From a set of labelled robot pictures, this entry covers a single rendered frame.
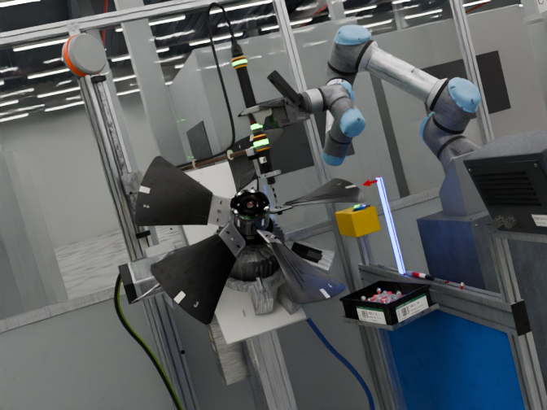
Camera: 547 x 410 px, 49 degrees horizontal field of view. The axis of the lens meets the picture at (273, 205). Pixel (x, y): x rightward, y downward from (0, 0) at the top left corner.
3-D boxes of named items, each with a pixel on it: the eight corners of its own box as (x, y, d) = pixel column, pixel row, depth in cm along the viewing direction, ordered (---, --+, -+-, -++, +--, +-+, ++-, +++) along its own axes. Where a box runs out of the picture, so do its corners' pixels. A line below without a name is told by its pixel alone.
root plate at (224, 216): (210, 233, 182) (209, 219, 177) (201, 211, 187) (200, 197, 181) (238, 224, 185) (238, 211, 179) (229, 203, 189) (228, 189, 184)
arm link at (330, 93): (358, 91, 185) (345, 75, 190) (326, 99, 182) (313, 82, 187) (354, 111, 191) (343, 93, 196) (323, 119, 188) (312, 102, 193)
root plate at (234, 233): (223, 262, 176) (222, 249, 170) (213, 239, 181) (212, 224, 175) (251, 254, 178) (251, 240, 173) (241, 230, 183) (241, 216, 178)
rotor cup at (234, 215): (235, 254, 181) (234, 228, 170) (220, 217, 189) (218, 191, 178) (280, 240, 184) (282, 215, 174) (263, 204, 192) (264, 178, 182)
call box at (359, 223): (340, 238, 230) (334, 211, 230) (364, 231, 233) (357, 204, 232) (357, 242, 215) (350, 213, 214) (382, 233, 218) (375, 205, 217)
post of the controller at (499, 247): (502, 302, 147) (484, 224, 145) (513, 298, 147) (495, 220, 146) (510, 304, 144) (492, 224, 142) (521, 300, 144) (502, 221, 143)
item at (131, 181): (124, 197, 224) (117, 175, 223) (138, 193, 229) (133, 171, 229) (141, 193, 217) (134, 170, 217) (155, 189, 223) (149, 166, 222)
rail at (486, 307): (362, 284, 230) (356, 263, 230) (371, 281, 232) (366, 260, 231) (518, 337, 144) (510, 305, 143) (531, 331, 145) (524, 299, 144)
